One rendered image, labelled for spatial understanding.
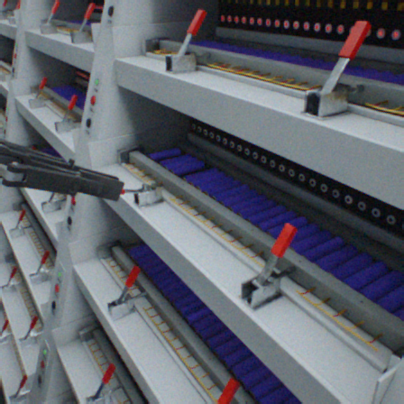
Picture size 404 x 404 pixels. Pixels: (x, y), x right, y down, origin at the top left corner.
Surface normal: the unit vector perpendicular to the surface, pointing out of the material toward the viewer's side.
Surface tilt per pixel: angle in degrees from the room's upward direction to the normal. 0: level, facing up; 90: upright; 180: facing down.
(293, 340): 20
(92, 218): 90
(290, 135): 110
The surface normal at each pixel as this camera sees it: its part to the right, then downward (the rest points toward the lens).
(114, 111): 0.55, 0.38
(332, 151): -0.84, 0.27
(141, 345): -0.02, -0.88
